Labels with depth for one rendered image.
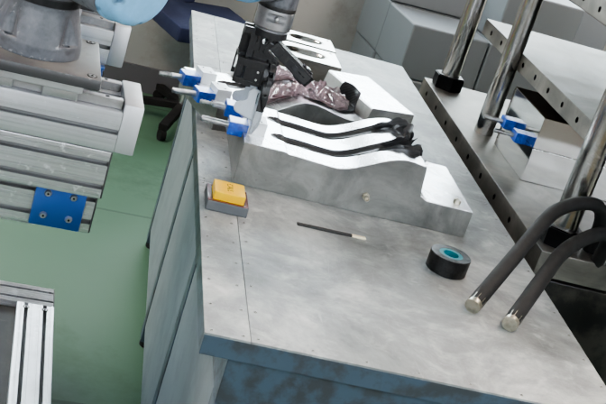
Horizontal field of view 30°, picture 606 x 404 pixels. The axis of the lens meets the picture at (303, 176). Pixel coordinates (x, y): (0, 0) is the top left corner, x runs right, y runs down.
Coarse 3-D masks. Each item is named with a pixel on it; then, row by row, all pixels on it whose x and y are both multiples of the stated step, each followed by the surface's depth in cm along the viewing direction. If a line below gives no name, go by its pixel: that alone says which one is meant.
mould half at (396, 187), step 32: (288, 128) 240; (320, 128) 248; (352, 128) 248; (256, 160) 225; (288, 160) 225; (320, 160) 228; (352, 160) 231; (384, 160) 228; (416, 160) 230; (288, 192) 228; (320, 192) 229; (352, 192) 230; (384, 192) 230; (416, 192) 231; (448, 192) 241; (416, 224) 234; (448, 224) 234
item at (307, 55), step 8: (296, 48) 318; (304, 48) 318; (312, 48) 321; (296, 56) 307; (304, 56) 310; (312, 56) 318; (320, 56) 318; (328, 56) 318; (280, 64) 307; (312, 64) 308; (320, 64) 308; (328, 64) 309; (336, 64) 312; (312, 72) 309; (320, 72) 309
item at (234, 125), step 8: (208, 120) 229; (216, 120) 229; (224, 120) 230; (232, 120) 229; (240, 120) 230; (248, 120) 231; (264, 120) 231; (232, 128) 228; (240, 128) 228; (248, 128) 229; (264, 128) 229; (240, 136) 229
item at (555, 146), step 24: (528, 96) 304; (528, 120) 296; (552, 120) 287; (504, 144) 309; (528, 144) 292; (552, 144) 289; (576, 144) 290; (528, 168) 291; (552, 168) 292; (600, 192) 296
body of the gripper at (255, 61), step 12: (252, 24) 224; (252, 36) 222; (264, 36) 221; (276, 36) 221; (240, 48) 224; (252, 48) 223; (264, 48) 223; (240, 60) 222; (252, 60) 222; (264, 60) 224; (276, 60) 224; (240, 72) 224; (252, 72) 223; (264, 72) 223; (240, 84) 224; (252, 84) 224
